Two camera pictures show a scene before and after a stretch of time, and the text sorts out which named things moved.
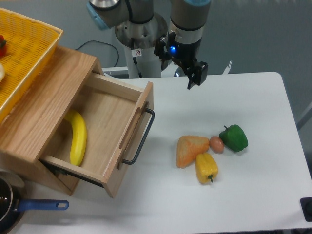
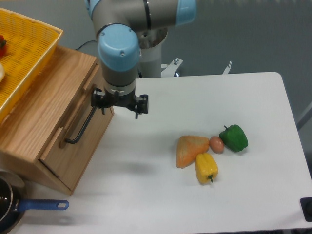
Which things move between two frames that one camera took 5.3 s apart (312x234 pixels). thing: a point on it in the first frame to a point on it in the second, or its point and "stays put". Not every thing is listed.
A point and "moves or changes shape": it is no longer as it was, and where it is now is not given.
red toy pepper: (3, 46) stays put
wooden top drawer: (118, 117) moves or changes shape
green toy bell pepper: (234, 138) stays put
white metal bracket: (226, 71) stays put
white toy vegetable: (2, 72) stays put
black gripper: (186, 54) to (101, 99)
